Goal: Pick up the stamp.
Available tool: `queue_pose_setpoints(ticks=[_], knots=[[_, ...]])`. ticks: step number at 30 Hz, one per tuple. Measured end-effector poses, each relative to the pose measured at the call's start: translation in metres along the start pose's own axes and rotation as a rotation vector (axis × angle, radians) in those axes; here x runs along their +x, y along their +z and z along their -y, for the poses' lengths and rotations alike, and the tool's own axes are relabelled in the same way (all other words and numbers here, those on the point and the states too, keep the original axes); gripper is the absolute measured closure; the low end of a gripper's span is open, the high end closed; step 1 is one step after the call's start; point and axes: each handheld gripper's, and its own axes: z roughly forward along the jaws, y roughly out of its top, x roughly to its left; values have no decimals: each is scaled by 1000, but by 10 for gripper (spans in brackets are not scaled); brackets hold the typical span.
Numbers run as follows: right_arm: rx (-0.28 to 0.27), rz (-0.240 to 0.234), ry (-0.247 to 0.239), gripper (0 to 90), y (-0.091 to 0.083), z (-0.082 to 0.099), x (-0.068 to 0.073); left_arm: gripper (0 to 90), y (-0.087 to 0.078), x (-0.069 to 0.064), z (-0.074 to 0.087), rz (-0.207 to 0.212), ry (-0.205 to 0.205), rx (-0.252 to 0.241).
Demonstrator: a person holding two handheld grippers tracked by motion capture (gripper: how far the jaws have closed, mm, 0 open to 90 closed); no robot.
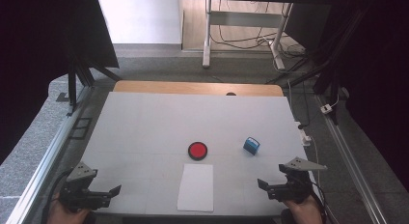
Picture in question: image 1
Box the black floor cables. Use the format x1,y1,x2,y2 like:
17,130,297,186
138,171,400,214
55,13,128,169
210,0,310,87

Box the person's right hand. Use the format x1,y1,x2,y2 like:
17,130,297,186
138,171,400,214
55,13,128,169
283,194,323,224

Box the white power strip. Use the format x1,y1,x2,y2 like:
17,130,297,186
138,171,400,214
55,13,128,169
294,121,313,147

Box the white paper sheet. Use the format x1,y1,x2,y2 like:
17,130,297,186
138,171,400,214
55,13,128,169
177,163,215,213

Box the black tripod stand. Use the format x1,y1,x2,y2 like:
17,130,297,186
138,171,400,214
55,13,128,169
56,54,123,118

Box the black metal stand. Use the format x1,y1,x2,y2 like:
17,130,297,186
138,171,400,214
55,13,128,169
266,5,370,126

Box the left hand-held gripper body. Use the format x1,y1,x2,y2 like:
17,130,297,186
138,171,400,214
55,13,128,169
58,161,113,212

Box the black floor socket frame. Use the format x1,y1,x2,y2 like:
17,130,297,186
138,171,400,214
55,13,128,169
69,117,94,141

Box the white table mat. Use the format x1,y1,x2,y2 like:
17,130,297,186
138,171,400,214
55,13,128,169
77,91,327,217

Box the blue stamp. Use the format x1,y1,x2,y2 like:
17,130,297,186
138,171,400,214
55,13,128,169
242,136,261,156

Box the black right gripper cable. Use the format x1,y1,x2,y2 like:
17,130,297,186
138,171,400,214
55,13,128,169
307,180,330,224

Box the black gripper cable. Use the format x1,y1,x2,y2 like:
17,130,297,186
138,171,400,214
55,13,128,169
40,168,74,224
307,180,330,224

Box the black curtain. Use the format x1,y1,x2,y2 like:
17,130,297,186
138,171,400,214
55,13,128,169
0,0,120,165
316,0,409,191

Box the thin white cable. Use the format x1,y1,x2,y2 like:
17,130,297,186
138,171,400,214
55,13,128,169
309,136,322,189

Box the aluminium rail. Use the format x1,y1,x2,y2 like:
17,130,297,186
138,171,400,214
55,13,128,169
5,85,95,224
314,94,389,224

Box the round red ink pad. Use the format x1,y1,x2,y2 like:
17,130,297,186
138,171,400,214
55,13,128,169
187,141,208,161

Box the white metal desk frame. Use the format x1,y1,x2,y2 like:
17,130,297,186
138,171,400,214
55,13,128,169
202,0,294,70

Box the person's left hand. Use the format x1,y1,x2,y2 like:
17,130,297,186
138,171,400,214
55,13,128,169
47,193,92,224

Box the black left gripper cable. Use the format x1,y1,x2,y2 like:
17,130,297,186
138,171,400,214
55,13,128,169
40,168,74,224

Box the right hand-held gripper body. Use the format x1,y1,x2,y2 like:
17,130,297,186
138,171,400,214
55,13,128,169
266,156,328,205

